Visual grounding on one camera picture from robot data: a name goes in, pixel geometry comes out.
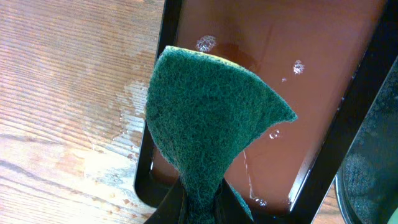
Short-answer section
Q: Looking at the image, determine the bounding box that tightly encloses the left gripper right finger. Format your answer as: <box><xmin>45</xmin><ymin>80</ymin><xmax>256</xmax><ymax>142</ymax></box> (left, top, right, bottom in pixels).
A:
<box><xmin>216</xmin><ymin>179</ymin><xmax>254</xmax><ymax>224</ymax></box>

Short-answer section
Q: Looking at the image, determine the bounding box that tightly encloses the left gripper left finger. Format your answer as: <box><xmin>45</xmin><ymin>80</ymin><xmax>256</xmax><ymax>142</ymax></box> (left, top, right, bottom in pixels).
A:
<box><xmin>144</xmin><ymin>178</ymin><xmax>187</xmax><ymax>224</ymax></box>

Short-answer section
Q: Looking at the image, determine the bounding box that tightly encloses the green scouring sponge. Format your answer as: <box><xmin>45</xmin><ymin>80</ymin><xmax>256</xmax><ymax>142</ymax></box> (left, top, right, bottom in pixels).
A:
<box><xmin>146</xmin><ymin>46</ymin><xmax>297</xmax><ymax>223</ymax></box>

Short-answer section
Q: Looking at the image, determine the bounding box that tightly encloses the round black tray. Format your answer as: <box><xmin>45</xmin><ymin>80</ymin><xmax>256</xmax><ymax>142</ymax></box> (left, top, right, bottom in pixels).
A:
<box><xmin>335</xmin><ymin>63</ymin><xmax>397</xmax><ymax>224</ymax></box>

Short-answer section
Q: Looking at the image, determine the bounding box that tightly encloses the rectangular black brown tray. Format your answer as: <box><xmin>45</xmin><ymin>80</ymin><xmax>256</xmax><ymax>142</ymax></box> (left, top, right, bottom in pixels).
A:
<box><xmin>134</xmin><ymin>1</ymin><xmax>397</xmax><ymax>223</ymax></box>

